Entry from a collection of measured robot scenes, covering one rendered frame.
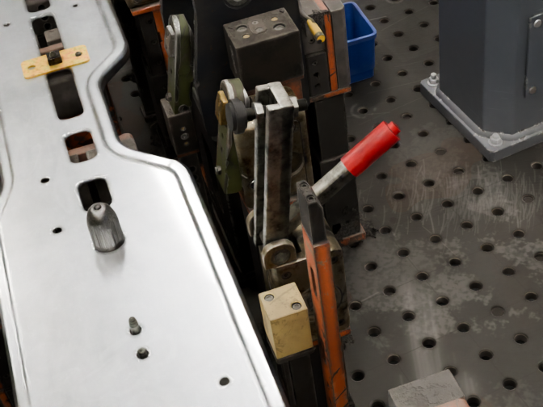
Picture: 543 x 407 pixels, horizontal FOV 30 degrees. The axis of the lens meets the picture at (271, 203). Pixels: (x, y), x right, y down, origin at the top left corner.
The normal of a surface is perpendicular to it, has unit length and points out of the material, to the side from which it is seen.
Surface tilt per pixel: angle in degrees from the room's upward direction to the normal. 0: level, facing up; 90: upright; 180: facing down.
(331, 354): 90
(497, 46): 90
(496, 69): 90
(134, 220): 0
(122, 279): 0
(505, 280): 0
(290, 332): 90
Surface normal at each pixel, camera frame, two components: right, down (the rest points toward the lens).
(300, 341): 0.31, 0.62
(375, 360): -0.12, -0.72
